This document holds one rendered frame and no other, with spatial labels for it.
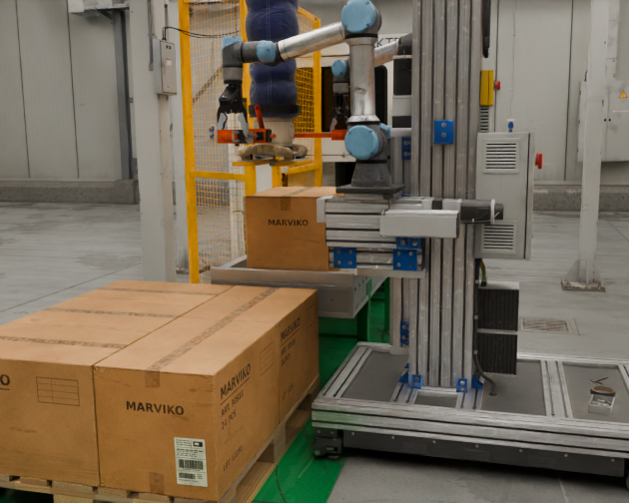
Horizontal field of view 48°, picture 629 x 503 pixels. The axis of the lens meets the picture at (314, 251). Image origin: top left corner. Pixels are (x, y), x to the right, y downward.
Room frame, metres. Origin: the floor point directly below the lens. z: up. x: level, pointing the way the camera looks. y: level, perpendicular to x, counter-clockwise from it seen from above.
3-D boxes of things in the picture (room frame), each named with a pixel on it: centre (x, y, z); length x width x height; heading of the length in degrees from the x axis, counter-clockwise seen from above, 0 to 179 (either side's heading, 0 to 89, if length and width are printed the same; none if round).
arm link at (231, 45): (2.67, 0.29, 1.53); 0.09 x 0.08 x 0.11; 74
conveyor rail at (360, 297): (4.30, -0.46, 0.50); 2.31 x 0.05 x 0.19; 165
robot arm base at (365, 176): (2.67, -0.22, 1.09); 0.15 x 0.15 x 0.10
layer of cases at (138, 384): (2.69, 0.62, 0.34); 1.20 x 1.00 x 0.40; 165
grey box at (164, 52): (4.21, 0.84, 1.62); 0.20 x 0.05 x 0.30; 165
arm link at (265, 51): (2.66, 0.19, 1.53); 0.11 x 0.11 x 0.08; 74
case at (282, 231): (3.60, 0.07, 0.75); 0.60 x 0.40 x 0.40; 169
